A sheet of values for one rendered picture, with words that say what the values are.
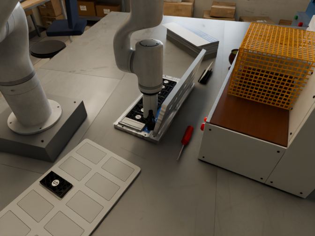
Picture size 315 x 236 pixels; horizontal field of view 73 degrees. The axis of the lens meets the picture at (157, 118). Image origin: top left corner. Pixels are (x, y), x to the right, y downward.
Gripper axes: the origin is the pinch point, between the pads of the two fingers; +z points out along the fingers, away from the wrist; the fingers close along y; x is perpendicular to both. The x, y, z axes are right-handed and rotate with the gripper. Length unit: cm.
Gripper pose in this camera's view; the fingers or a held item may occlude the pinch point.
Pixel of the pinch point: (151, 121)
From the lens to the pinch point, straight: 84.8
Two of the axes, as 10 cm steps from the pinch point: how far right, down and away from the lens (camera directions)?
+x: 10.0, -0.1, 0.1
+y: 0.1, 6.6, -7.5
